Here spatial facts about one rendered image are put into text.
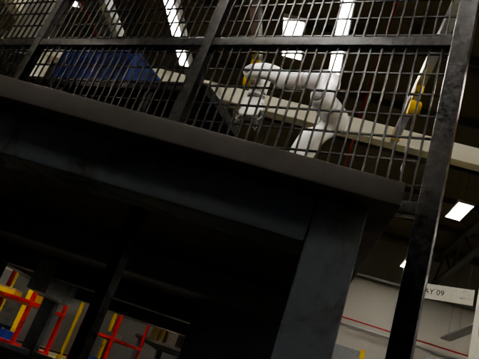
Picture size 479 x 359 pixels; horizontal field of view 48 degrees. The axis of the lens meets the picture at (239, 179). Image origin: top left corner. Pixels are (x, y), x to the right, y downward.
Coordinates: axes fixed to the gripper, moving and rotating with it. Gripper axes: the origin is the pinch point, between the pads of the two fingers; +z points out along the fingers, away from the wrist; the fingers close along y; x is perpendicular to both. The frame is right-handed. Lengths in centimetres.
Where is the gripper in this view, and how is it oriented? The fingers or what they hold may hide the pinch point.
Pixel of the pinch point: (244, 126)
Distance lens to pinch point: 243.3
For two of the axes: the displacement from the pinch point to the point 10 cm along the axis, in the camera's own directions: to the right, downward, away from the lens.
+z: -3.1, 8.8, -3.7
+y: -8.8, -1.2, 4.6
